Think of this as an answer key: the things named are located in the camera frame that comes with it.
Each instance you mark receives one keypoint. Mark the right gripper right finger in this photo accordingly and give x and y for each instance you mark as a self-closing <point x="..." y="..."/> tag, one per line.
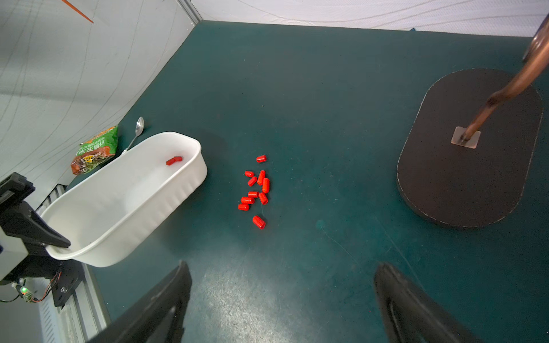
<point x="410" y="315"/>

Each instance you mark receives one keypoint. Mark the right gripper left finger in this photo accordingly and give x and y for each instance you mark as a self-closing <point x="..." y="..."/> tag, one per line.
<point x="158" y="316"/>

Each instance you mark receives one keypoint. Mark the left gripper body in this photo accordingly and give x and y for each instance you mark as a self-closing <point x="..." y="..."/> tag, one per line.
<point x="21" y="222"/>

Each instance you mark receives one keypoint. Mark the white plastic storage box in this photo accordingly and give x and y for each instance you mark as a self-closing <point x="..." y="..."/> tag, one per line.
<point x="109" y="214"/>

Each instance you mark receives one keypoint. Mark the green snack packet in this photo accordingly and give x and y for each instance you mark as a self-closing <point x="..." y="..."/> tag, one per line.
<point x="96" y="151"/>

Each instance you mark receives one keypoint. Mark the metal spoon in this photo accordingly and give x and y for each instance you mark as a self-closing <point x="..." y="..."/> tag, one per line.
<point x="139" y="128"/>

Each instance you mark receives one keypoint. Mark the green table mat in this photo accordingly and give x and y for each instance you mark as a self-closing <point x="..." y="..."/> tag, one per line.
<point x="331" y="109"/>

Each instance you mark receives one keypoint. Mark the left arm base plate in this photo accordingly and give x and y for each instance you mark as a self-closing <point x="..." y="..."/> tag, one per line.
<point x="71" y="274"/>

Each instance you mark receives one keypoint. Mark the copper wire jewelry stand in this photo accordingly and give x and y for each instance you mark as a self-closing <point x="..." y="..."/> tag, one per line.
<point x="467" y="157"/>

